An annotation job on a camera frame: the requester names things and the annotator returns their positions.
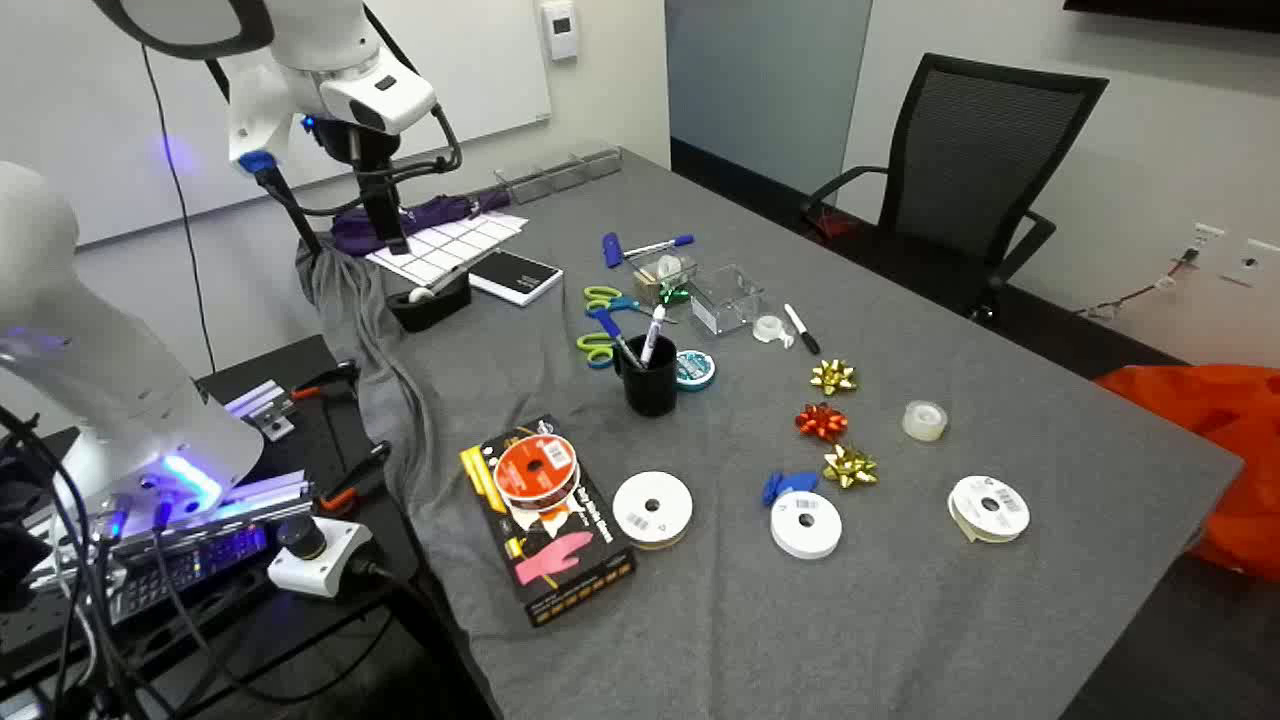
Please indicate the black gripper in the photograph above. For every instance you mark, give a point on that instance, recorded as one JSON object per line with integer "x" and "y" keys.
{"x": 378, "y": 163}

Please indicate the gray marker with blue cap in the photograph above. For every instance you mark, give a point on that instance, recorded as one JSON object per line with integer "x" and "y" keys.
{"x": 609, "y": 331}

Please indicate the white marker with purple label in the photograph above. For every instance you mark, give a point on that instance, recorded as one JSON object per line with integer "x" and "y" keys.
{"x": 652, "y": 335}

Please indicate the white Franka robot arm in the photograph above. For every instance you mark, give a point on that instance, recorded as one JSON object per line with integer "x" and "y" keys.
{"x": 92, "y": 345}

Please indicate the clear plastic bowl with items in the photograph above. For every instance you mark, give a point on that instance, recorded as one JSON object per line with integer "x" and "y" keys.
{"x": 660, "y": 280}

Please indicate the black cup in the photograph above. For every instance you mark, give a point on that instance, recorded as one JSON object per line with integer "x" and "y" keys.
{"x": 649, "y": 390}

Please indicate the purple cloth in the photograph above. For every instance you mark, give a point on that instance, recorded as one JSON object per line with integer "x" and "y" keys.
{"x": 441, "y": 210}

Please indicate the white label sheet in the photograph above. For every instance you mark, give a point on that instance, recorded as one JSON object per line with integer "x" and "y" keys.
{"x": 444, "y": 247}

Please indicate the black and white flat box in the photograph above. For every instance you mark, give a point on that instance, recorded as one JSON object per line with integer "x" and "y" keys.
{"x": 515, "y": 279}

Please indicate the green and blue scissors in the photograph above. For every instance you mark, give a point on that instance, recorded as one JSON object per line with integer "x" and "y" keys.
{"x": 607, "y": 296}
{"x": 597, "y": 349}

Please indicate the small wooden block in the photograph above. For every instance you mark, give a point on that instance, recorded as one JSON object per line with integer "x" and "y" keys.
{"x": 646, "y": 280}

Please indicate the white tape roll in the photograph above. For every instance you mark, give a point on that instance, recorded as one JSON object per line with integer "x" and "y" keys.
{"x": 671, "y": 270}

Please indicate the orange ribbon spool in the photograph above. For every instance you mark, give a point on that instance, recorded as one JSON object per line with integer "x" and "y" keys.
{"x": 537, "y": 468}

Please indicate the green gift bow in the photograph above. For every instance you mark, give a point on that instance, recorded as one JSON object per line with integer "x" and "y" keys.
{"x": 678, "y": 293}

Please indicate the white emergency stop box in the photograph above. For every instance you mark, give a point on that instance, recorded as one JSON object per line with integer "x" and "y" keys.
{"x": 316, "y": 558}

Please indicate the round teal tin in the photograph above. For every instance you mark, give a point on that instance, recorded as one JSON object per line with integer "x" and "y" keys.
{"x": 699, "y": 368}

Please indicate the black product box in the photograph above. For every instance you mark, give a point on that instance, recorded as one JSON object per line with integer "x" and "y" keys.
{"x": 553, "y": 566}

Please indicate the white spool with gold ribbon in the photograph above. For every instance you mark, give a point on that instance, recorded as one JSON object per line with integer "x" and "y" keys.
{"x": 652, "y": 508}

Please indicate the white marker with black cap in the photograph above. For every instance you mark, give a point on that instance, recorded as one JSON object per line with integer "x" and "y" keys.
{"x": 801, "y": 331}

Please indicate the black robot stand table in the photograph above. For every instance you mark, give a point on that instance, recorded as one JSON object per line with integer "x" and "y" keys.
{"x": 264, "y": 653}

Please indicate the red object on floor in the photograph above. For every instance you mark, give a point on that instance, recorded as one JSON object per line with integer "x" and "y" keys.
{"x": 833, "y": 222}

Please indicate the gold gift bow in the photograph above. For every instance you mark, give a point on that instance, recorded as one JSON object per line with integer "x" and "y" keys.
{"x": 833, "y": 379}
{"x": 850, "y": 464}

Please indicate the blue gift bow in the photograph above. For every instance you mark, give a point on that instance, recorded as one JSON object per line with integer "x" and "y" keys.
{"x": 786, "y": 482}

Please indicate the red gift bow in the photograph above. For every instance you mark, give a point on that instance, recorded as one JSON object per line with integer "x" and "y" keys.
{"x": 822, "y": 421}

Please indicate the gray table cloth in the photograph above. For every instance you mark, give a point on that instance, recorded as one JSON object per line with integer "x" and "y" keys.
{"x": 801, "y": 622}

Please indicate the clear tape roll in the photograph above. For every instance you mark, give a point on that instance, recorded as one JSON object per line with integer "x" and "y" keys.
{"x": 924, "y": 421}

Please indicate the black mesh office chair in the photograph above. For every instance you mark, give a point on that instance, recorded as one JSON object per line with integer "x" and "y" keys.
{"x": 975, "y": 144}

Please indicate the orange bag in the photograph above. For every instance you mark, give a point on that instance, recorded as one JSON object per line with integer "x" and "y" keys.
{"x": 1215, "y": 426}

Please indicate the white wall thermostat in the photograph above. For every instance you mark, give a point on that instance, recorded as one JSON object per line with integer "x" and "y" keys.
{"x": 562, "y": 31}

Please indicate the black wall television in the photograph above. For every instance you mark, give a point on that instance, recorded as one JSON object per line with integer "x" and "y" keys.
{"x": 1174, "y": 11}

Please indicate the white wall outlet plate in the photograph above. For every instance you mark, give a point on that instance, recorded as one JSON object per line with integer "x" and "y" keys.
{"x": 1208, "y": 239}
{"x": 1251, "y": 263}

